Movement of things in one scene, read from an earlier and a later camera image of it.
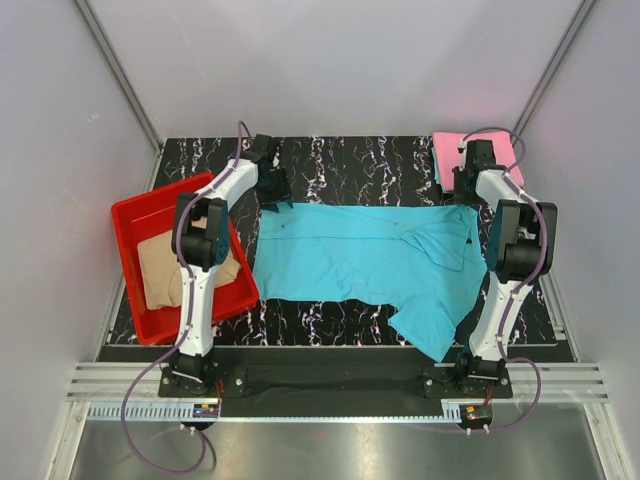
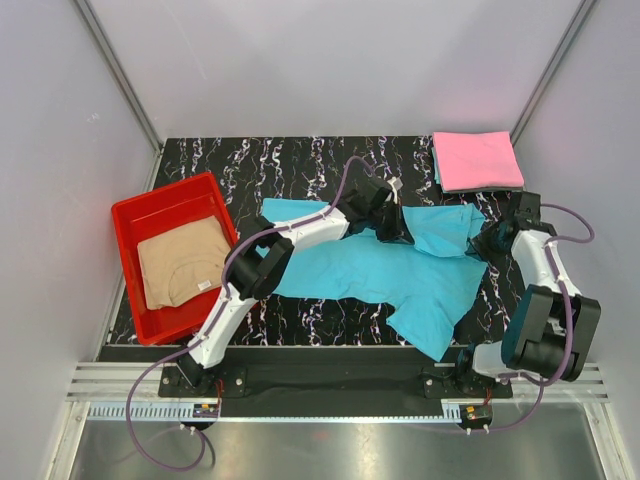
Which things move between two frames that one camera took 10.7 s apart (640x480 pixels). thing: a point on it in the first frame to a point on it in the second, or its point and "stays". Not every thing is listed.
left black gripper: [268, 202] to [398, 233]
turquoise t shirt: [427, 260] stays
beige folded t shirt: [162, 271] stays
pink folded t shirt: [448, 156] stays
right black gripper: [458, 197] to [478, 246]
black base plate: [320, 374] stays
